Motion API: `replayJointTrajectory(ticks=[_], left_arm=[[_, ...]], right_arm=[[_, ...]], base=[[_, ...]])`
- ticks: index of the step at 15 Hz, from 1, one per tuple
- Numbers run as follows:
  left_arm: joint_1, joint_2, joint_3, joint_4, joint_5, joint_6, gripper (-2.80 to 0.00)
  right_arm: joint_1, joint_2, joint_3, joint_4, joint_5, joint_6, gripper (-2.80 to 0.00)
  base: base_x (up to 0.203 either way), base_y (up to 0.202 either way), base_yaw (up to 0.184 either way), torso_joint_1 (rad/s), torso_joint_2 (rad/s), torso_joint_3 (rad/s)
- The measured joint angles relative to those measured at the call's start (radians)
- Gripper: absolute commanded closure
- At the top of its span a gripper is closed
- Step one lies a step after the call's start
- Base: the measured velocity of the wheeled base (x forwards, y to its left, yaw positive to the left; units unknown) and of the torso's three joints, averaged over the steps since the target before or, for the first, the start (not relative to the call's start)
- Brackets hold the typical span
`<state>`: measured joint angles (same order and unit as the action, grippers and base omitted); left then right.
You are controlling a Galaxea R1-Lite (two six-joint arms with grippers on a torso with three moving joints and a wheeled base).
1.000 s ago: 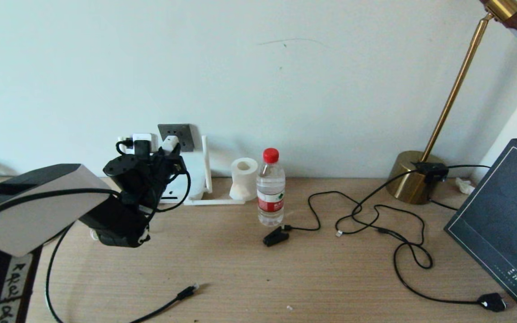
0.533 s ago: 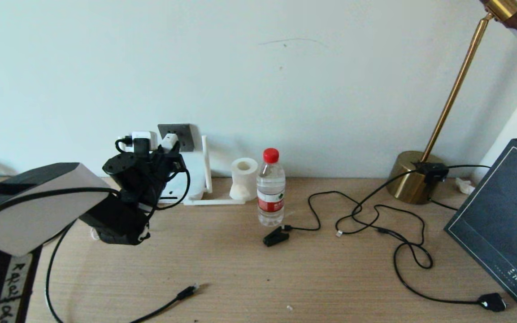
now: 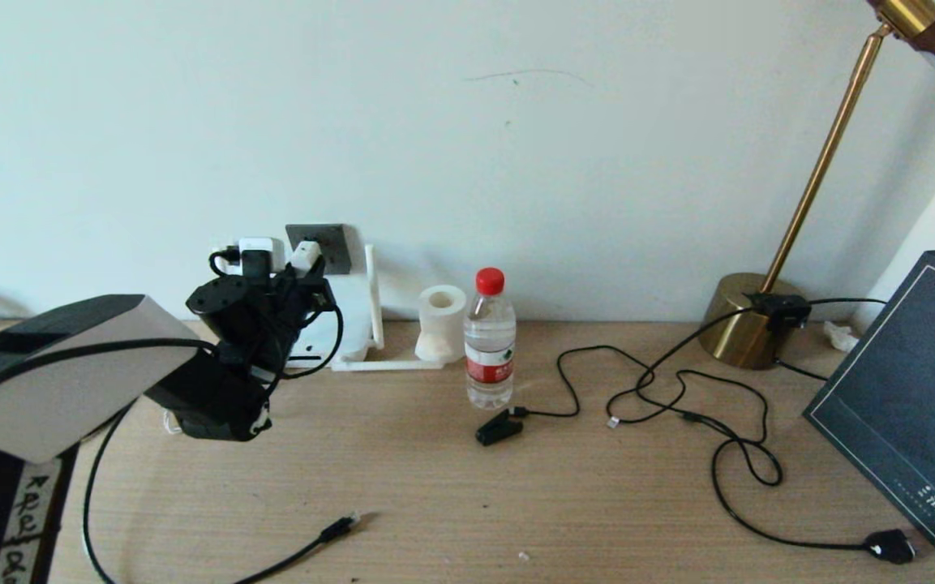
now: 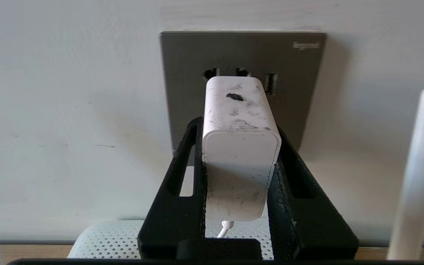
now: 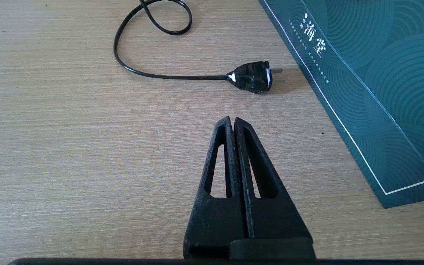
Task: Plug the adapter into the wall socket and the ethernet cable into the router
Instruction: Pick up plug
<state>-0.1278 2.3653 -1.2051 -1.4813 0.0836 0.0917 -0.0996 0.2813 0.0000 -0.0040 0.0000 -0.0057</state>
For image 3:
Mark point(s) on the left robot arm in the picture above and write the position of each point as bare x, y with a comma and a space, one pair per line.
62, 389

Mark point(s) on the white router with antennas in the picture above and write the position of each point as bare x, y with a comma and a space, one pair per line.
353, 324

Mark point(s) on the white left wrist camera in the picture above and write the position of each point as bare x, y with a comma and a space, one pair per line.
263, 251

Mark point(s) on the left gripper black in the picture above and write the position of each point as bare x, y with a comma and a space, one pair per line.
271, 328

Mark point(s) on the red-capped water bottle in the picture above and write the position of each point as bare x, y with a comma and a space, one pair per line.
490, 357

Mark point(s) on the brass desk lamp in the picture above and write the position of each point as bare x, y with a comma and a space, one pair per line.
743, 324

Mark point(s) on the black inline switch box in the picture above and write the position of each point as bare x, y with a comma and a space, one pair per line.
779, 312

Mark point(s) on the white toilet paper roll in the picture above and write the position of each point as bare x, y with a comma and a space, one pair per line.
441, 328

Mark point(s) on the white power adapter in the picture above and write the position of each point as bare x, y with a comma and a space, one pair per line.
306, 256

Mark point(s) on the crumpled white tissue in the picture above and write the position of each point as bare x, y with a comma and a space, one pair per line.
838, 337

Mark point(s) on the grey wall socket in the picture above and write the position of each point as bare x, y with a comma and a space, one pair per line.
339, 247

